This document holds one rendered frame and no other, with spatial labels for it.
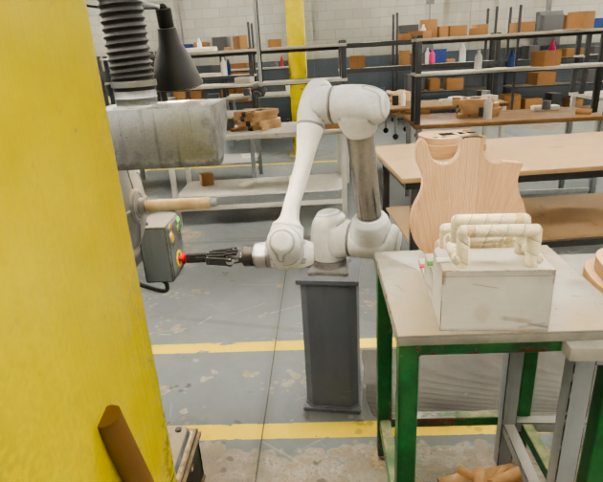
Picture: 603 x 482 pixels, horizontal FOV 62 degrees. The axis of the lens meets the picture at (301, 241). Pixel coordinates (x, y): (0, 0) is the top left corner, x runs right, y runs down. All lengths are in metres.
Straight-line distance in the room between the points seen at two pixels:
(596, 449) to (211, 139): 1.36
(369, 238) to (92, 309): 1.70
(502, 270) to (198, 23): 11.68
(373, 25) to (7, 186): 12.14
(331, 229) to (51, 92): 1.80
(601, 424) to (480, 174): 0.78
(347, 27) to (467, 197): 10.87
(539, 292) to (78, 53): 1.17
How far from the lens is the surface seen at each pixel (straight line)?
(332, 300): 2.21
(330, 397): 2.50
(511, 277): 1.34
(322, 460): 2.32
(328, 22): 12.35
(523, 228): 1.31
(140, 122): 1.26
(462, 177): 1.61
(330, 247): 2.15
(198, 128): 1.22
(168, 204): 1.44
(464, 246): 1.29
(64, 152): 0.41
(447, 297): 1.33
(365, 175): 1.92
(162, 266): 1.75
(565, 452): 1.71
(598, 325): 1.51
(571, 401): 1.60
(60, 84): 0.42
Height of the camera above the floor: 1.64
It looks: 21 degrees down
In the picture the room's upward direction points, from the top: 3 degrees counter-clockwise
